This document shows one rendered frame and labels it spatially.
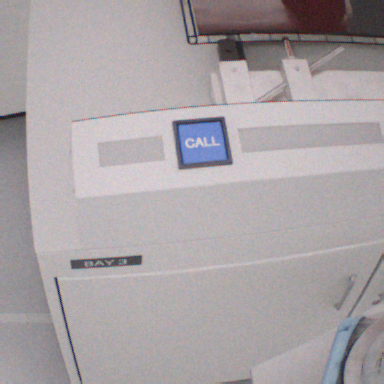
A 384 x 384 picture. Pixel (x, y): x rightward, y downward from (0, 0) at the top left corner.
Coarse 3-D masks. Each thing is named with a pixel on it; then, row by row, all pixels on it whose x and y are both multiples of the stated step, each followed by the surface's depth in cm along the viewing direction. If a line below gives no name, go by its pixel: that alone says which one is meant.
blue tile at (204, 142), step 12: (180, 132) 125; (192, 132) 125; (204, 132) 126; (216, 132) 126; (180, 144) 125; (192, 144) 125; (204, 144) 125; (216, 144) 125; (192, 156) 124; (204, 156) 124; (216, 156) 124
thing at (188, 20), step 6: (180, 0) 142; (186, 0) 141; (186, 6) 141; (186, 12) 140; (192, 12) 141; (186, 18) 140; (192, 18) 140; (186, 24) 140; (192, 24) 139; (186, 30) 139; (192, 30) 139; (186, 36) 139; (192, 36) 138; (192, 42) 138
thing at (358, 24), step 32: (192, 0) 142; (224, 0) 142; (256, 0) 143; (288, 0) 143; (320, 0) 144; (352, 0) 145; (224, 32) 140; (256, 32) 140; (288, 32) 141; (320, 32) 141; (352, 32) 142
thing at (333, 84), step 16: (256, 80) 139; (272, 80) 139; (320, 80) 140; (336, 80) 140; (352, 80) 140; (368, 80) 141; (256, 96) 138; (320, 96) 139; (336, 96) 139; (352, 96) 139; (368, 96) 139
